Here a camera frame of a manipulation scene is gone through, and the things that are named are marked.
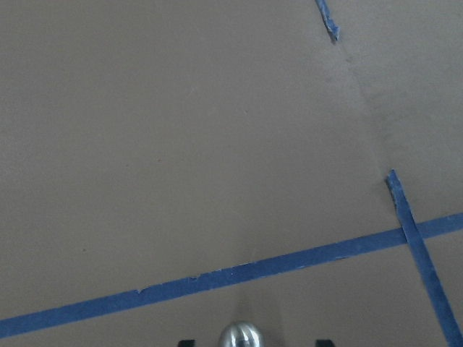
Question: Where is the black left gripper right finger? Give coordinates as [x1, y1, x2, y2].
[315, 339, 334, 347]

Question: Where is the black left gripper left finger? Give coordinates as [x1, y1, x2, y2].
[177, 340, 195, 347]

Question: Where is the steel muddler with black tip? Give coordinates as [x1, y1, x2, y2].
[218, 321, 265, 347]

